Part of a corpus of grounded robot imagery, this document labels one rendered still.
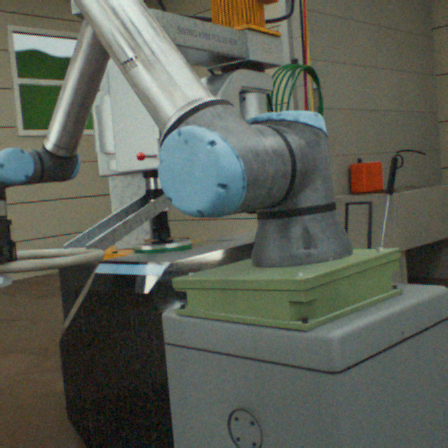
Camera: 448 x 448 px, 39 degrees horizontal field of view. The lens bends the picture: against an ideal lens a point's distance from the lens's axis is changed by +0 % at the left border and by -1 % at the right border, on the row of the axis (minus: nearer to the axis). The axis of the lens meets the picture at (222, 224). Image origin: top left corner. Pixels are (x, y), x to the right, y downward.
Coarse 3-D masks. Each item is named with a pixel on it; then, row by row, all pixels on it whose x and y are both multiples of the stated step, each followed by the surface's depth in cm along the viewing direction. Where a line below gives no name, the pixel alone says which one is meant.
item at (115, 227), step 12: (132, 204) 236; (144, 204) 241; (156, 204) 230; (168, 204) 235; (108, 216) 226; (120, 216) 230; (132, 216) 220; (144, 216) 224; (96, 228) 221; (108, 228) 225; (120, 228) 215; (132, 228) 219; (72, 240) 212; (84, 240) 216; (96, 240) 206; (108, 240) 210
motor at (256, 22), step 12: (216, 0) 280; (228, 0) 278; (240, 0) 278; (252, 0) 278; (264, 0) 280; (276, 0) 283; (216, 12) 282; (228, 12) 278; (240, 12) 278; (252, 12) 279; (264, 12) 286; (228, 24) 278; (240, 24) 277; (252, 24) 278; (264, 24) 285
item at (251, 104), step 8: (240, 96) 281; (248, 96) 281; (256, 96) 282; (264, 96) 286; (240, 104) 282; (248, 104) 281; (256, 104) 282; (264, 104) 286; (240, 112) 282; (248, 112) 281; (256, 112) 282; (264, 112) 286
